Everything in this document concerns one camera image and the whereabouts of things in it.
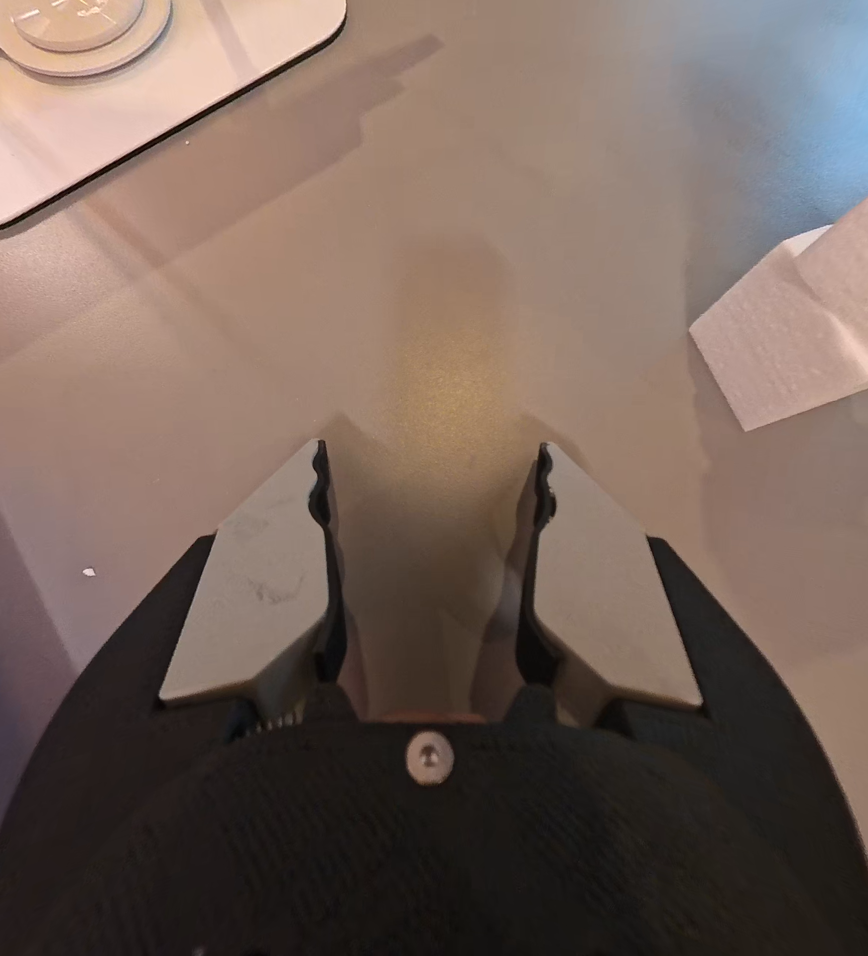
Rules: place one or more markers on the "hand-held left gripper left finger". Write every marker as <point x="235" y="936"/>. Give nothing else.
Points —
<point x="262" y="597"/>

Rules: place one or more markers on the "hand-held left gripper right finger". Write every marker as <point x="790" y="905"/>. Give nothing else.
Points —
<point x="605" y="605"/>

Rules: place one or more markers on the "white wooden document stand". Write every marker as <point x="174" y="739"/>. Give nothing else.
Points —
<point x="180" y="97"/>

